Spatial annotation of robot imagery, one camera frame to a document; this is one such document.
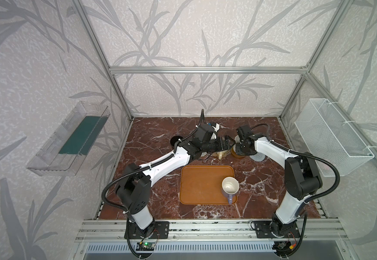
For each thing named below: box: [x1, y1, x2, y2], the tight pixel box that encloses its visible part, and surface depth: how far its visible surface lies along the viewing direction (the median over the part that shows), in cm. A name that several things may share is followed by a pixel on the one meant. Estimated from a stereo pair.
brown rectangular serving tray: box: [179, 165, 238, 205], surface depth 88 cm
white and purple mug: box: [221, 176, 240, 205], surface depth 82 cm
